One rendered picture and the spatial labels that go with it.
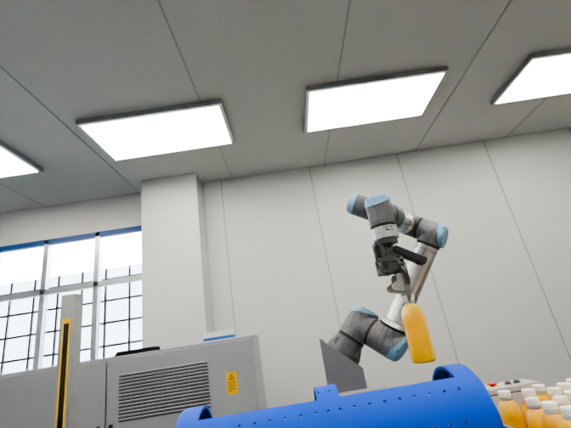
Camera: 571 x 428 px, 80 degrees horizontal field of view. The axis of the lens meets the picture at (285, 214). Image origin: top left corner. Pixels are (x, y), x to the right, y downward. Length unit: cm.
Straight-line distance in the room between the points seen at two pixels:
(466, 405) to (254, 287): 313
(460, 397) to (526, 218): 399
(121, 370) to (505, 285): 392
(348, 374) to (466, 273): 280
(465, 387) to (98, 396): 250
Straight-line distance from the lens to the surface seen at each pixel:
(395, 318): 189
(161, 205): 422
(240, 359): 272
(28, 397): 334
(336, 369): 190
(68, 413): 172
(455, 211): 463
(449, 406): 114
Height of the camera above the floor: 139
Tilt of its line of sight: 20 degrees up
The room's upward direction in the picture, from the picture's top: 9 degrees counter-clockwise
